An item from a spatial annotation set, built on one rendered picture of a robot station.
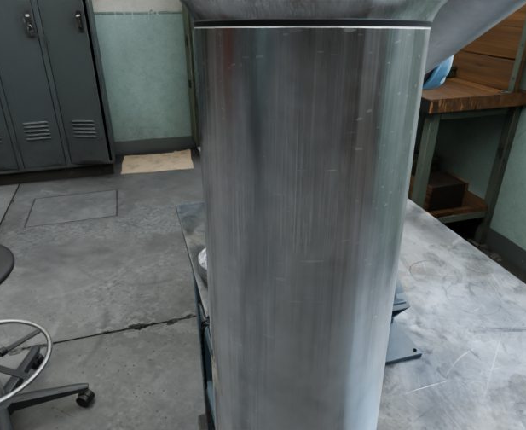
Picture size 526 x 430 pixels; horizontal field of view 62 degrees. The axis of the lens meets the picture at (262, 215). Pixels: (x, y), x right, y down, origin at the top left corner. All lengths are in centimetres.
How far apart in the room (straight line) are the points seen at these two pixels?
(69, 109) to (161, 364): 213
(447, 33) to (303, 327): 28
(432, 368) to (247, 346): 57
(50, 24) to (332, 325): 325
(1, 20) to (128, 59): 94
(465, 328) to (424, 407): 19
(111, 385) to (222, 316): 164
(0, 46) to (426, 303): 308
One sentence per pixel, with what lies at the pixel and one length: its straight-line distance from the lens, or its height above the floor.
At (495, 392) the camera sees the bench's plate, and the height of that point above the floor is 80.
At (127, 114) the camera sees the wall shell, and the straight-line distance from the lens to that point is 395.
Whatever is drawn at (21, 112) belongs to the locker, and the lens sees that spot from 351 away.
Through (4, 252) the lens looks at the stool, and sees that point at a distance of 148.
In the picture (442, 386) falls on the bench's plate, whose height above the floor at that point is 80.
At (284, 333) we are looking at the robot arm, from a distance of 17.
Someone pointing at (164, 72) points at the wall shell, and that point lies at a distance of 390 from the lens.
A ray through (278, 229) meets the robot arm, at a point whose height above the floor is 123.
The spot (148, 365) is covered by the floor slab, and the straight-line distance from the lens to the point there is 185.
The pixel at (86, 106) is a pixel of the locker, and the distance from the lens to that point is 338.
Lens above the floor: 130
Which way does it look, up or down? 28 degrees down
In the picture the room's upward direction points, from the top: straight up
